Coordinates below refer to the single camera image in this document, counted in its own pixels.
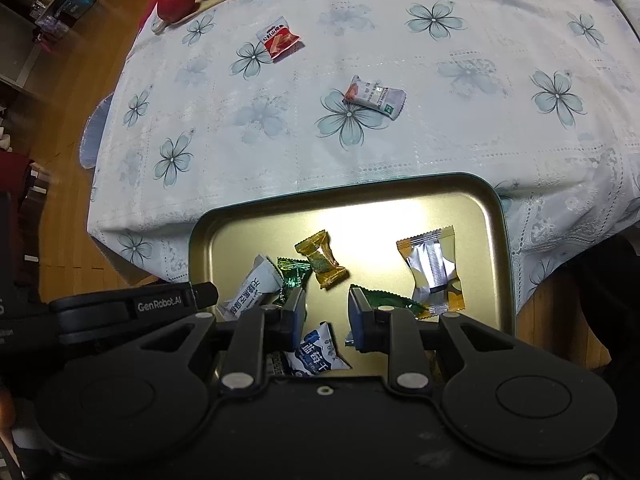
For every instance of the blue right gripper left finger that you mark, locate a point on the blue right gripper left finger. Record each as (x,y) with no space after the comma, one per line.
(293,318)

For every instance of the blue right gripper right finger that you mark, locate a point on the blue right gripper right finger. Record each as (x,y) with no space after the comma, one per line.
(361,322)

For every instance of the green white snack packet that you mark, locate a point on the green white snack packet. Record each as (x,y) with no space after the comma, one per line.
(380,299)

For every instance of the blue white milk packet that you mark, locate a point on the blue white milk packet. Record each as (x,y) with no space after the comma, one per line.
(316,354)

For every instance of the green foil candy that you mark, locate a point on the green foil candy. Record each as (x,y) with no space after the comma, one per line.
(295,273)

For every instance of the long white snack packet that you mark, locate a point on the long white snack packet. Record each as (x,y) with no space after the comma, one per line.
(263,280)

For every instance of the small gold candy packet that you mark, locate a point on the small gold candy packet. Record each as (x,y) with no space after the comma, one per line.
(316,249)

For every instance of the gold metal tin tray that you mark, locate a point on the gold metal tin tray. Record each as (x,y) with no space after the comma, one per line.
(364,224)

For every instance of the silver yellow snack packet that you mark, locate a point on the silver yellow snack packet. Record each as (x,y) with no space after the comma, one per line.
(431,258)

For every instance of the white pink snack bar packet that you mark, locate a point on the white pink snack bar packet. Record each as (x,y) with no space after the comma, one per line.
(374,96)

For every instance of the red white hawthorn packet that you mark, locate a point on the red white hawthorn packet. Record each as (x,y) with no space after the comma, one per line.
(278,38)

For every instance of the white floral tablecloth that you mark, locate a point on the white floral tablecloth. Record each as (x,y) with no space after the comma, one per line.
(538,97)

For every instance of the red apple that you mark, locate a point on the red apple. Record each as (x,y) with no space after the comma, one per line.
(172,11)

